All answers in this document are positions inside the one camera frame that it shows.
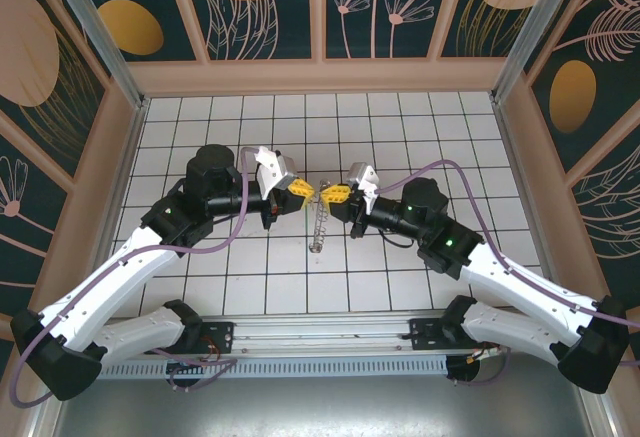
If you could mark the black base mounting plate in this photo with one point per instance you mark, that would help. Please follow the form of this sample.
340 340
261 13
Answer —
220 332
425 332

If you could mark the aluminium frame post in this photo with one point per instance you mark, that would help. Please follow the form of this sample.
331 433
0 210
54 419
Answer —
530 32
100 32

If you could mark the metal coil spring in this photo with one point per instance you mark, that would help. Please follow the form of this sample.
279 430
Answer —
318 227

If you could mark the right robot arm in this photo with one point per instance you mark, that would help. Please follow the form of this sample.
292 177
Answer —
520 282

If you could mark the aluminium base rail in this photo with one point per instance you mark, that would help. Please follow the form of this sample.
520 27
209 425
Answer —
325 332

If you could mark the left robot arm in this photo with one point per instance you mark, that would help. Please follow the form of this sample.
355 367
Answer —
115 282

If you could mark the grey metal sheet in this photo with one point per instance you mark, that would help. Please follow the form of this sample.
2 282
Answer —
325 407

